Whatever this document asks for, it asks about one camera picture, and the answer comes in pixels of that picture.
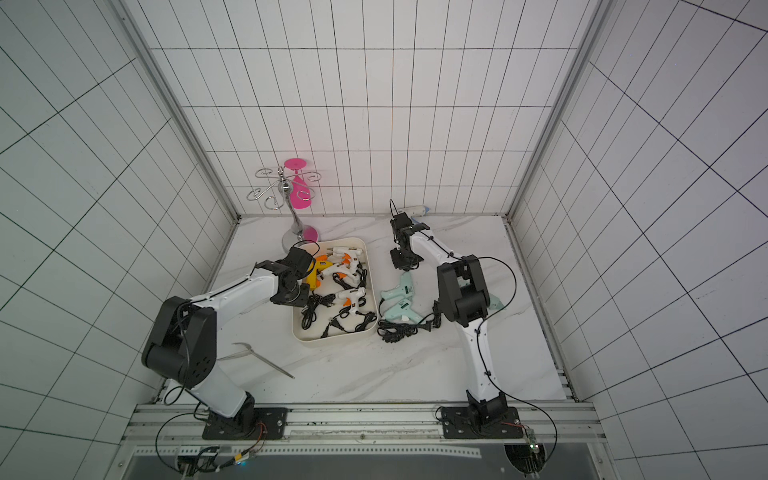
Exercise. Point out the metal tongs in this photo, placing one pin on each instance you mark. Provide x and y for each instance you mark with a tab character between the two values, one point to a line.
247	350

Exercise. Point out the aluminium mounting rail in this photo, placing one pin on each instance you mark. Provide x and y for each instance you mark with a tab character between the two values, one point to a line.
367	428

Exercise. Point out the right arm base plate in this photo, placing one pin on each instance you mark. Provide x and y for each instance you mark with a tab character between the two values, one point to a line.
459	423

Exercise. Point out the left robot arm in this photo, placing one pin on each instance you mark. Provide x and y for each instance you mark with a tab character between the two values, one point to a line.
182	345

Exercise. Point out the white glue gun blue trigger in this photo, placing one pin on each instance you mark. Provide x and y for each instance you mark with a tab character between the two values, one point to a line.
415	211

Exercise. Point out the mint green glue gun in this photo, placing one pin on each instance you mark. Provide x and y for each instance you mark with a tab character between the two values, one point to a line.
404	289

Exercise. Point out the white glue gun orange trigger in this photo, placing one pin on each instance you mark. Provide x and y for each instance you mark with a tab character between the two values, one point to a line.
351	297

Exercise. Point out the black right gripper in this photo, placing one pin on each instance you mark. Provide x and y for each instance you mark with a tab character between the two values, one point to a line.
405	257

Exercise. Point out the small mint glue gun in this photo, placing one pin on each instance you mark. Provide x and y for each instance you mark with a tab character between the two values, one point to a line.
403	312

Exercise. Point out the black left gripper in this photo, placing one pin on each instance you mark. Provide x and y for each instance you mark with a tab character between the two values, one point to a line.
300	302

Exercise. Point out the cream plastic storage tray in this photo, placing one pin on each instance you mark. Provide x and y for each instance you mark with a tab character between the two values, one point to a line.
322	322

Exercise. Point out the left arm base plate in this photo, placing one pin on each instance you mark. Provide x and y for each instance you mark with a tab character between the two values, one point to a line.
250	424

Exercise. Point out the chrome cup holder stand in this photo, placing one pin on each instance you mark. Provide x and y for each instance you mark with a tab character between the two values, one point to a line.
274	198

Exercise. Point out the yellow glue gun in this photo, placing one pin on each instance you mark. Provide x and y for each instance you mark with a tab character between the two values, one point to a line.
313	280

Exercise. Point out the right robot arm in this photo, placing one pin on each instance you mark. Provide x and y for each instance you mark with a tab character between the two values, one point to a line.
464	300

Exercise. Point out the mint glue gun with stick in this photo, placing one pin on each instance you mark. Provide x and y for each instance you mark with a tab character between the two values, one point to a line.
495	303

